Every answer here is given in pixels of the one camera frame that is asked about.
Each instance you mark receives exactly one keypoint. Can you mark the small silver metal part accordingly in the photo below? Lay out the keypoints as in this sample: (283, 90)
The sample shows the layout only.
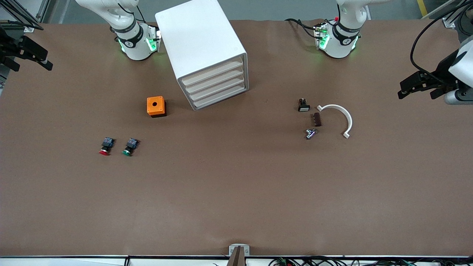
(310, 134)

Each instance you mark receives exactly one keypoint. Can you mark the brown camera post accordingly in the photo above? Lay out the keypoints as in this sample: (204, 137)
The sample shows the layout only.
(237, 258)

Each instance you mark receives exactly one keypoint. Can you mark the aluminium frame profile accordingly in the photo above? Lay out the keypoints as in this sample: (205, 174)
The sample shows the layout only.
(43, 9)
(452, 18)

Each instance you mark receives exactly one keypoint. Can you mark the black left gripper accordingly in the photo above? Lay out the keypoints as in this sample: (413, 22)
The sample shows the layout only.
(441, 70)

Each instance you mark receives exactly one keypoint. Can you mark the grey metal bracket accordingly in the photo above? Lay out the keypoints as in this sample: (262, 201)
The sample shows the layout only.
(247, 251)

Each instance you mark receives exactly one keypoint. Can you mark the small brown block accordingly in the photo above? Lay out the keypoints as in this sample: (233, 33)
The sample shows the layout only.
(316, 119)

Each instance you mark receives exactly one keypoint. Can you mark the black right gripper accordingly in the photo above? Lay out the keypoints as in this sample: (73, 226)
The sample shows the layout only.
(8, 50)

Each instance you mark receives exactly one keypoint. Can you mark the white curved plastic piece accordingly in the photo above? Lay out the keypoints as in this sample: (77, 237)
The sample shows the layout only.
(343, 111)

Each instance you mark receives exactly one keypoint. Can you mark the green push button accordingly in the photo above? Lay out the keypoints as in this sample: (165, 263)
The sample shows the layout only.
(131, 144)

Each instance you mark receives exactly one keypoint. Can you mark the red push button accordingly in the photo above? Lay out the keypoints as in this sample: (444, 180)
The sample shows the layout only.
(107, 143)

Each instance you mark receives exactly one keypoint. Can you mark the brown table cover mat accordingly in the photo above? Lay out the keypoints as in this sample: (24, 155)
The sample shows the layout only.
(236, 192)

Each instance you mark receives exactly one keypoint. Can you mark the small black switch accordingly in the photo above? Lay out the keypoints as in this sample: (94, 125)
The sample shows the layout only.
(303, 108)

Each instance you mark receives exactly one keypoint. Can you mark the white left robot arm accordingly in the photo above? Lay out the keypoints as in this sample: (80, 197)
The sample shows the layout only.
(343, 40)

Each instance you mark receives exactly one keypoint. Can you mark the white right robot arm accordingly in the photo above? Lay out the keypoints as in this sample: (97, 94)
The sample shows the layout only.
(135, 42)

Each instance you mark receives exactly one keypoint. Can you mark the orange button enclosure box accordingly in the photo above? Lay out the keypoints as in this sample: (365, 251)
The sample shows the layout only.
(150, 109)

